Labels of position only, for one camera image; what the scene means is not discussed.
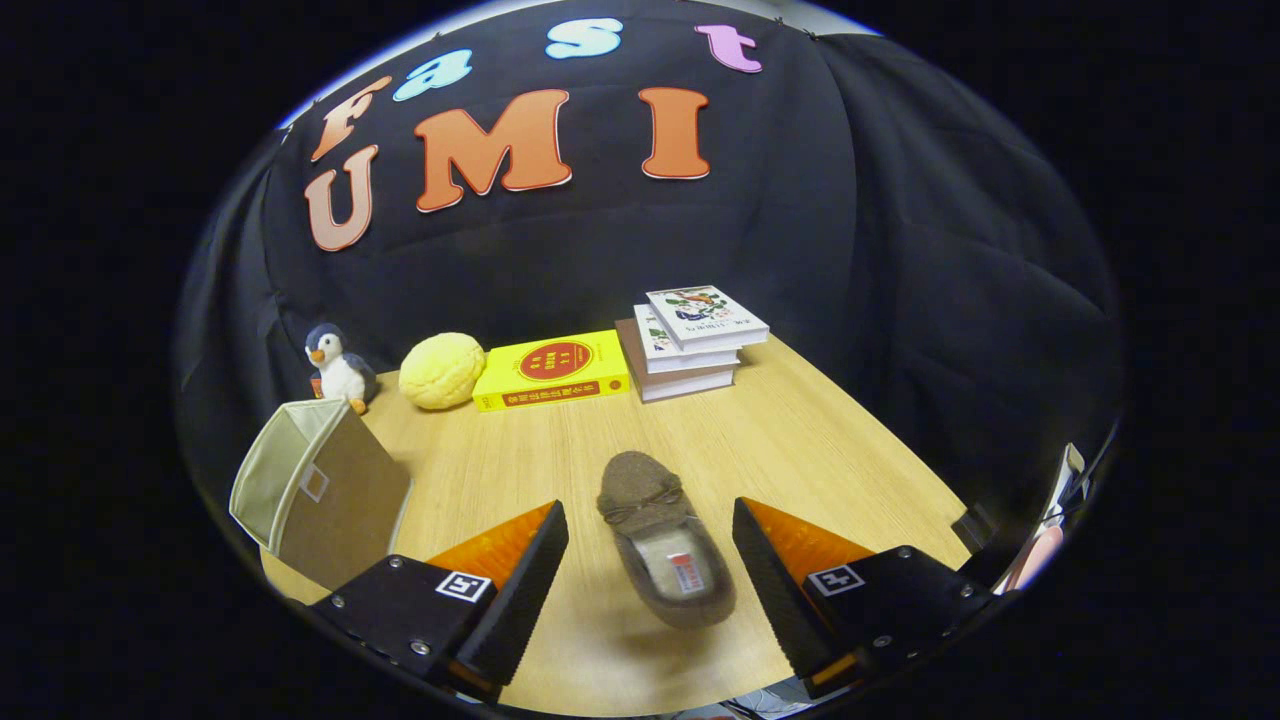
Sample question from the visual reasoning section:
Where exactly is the thick brown-cover book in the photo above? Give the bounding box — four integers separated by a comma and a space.
615, 318, 741, 403

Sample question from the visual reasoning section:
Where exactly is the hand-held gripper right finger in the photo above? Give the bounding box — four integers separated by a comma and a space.
732, 497, 999, 699

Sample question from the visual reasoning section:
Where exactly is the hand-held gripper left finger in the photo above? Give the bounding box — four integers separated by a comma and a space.
312, 500, 571, 705

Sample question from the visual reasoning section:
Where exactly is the brown fuzzy slipper shoe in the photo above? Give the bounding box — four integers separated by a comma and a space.
597, 451, 738, 631

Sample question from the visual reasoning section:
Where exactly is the white book with green print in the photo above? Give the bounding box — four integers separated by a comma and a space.
633, 303, 746, 374

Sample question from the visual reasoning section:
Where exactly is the yellow bun-shaped plush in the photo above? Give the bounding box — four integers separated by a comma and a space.
398, 332, 488, 411

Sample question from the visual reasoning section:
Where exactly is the brown fabric storage box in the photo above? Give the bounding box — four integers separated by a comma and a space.
229, 398, 413, 591

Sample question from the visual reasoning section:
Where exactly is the penguin plush toy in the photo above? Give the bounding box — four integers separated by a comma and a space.
304, 322, 379, 415

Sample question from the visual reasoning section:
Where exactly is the yellow book with red circle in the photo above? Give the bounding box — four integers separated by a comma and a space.
472, 329, 632, 413

